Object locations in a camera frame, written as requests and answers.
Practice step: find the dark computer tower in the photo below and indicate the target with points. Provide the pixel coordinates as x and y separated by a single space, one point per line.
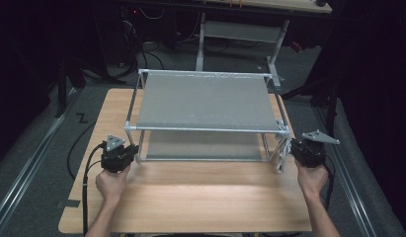
115 33

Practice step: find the person's right hand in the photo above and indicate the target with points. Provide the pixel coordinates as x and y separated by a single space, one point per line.
312 181

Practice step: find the dark metal stand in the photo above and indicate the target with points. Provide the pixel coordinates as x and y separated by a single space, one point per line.
61 92
332 112

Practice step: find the metal floor rail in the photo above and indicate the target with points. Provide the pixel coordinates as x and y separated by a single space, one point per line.
350 194
26 173

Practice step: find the grey tape piece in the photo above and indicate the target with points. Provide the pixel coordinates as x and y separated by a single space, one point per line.
73 203

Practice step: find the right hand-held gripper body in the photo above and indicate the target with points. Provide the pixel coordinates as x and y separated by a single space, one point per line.
309 153

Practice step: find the person's left hand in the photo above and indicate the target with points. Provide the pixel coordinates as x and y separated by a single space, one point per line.
110 186

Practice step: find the desk with white legs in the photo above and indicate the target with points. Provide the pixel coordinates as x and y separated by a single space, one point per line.
243 31

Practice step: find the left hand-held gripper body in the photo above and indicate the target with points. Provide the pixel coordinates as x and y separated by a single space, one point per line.
113 161

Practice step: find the silver metal shelf rack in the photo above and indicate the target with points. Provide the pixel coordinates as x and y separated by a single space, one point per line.
207 102

